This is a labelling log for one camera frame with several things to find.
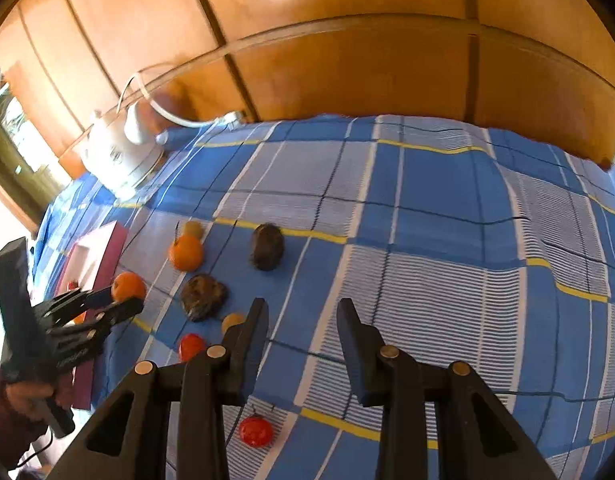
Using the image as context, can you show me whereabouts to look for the white power cable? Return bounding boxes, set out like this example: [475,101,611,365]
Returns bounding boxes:
[118,62,245,128]

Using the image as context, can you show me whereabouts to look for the thin black cable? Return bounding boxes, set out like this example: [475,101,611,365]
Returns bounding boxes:
[16,432,55,467]

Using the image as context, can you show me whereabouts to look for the dark brown fruit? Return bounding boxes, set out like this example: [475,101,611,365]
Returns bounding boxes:
[180,273,229,322]
[250,223,285,272]

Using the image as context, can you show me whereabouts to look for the white ceramic electric kettle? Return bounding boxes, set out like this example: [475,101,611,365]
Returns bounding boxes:
[80,102,168,201]

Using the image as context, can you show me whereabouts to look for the wooden glass door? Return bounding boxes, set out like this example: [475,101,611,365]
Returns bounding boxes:
[0,60,63,211]

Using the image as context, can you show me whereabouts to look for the person's left forearm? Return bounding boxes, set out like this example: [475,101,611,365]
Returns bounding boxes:
[0,365,43,471]

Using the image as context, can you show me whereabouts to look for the pink rimmed white tray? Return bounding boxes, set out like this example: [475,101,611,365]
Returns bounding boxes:
[52,222,130,411]

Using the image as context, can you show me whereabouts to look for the red tomato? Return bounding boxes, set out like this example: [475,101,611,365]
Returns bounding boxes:
[178,333,208,362]
[238,415,274,447]

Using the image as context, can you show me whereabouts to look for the orange with stem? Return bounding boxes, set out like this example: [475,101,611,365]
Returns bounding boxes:
[168,234,204,272]

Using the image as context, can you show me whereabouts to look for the silver kettle base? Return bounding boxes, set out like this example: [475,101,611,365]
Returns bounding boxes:
[104,157,166,201]

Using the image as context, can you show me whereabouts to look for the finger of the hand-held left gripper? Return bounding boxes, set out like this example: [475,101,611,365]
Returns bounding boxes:
[44,297,145,356]
[34,285,115,331]

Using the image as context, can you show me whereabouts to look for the person's left hand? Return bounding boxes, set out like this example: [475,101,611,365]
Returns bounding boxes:
[2,372,74,441]

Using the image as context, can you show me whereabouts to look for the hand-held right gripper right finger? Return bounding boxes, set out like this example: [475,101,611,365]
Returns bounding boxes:
[336,298,558,480]

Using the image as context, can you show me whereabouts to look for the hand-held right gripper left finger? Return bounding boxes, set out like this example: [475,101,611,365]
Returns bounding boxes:
[47,297,269,480]

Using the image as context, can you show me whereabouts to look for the blue plaid cloth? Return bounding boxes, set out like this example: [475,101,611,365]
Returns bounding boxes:
[30,114,615,480]

